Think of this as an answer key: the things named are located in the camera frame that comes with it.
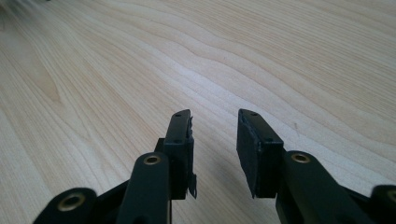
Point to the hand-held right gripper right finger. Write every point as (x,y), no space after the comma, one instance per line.
(261,161)

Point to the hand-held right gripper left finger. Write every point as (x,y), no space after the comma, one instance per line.
(180,155)

